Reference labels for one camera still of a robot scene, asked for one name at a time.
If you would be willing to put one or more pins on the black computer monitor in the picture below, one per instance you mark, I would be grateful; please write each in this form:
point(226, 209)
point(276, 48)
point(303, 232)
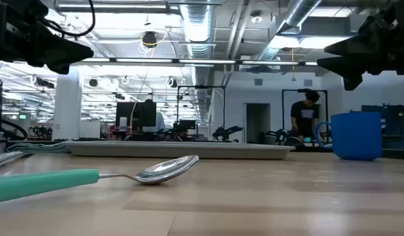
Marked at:
point(136, 114)

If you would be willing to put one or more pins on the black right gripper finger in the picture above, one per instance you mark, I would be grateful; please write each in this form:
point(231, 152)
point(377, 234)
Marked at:
point(353, 67)
point(362, 44)

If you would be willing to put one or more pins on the person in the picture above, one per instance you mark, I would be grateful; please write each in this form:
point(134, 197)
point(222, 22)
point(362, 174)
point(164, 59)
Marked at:
point(305, 114)

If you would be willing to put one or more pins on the teal napkin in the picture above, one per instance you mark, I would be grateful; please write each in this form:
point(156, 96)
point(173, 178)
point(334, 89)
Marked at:
point(41, 148)

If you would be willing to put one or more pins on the silver ceiling duct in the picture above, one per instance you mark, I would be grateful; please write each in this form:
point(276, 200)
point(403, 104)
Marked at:
point(297, 16)
point(197, 23)

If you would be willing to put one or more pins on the grey plastic tray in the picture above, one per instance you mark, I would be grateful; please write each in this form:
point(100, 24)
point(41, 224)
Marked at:
point(175, 150)

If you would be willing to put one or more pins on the white pillar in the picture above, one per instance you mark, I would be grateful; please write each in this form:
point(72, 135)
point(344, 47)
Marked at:
point(67, 105)

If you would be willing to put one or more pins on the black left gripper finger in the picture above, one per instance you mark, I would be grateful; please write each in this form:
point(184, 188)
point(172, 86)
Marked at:
point(67, 49)
point(61, 65)

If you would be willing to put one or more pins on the dark blue equipment rack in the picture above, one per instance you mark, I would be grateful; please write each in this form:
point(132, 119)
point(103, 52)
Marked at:
point(393, 124)

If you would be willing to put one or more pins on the black rig frame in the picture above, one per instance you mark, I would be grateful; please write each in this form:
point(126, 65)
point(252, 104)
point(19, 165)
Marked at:
point(177, 111)
point(326, 108)

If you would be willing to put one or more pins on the blue mug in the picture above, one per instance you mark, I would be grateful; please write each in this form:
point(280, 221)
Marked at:
point(356, 136)

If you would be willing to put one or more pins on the black background robot arm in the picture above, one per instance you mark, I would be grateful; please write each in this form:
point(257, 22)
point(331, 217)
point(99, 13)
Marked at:
point(226, 132)

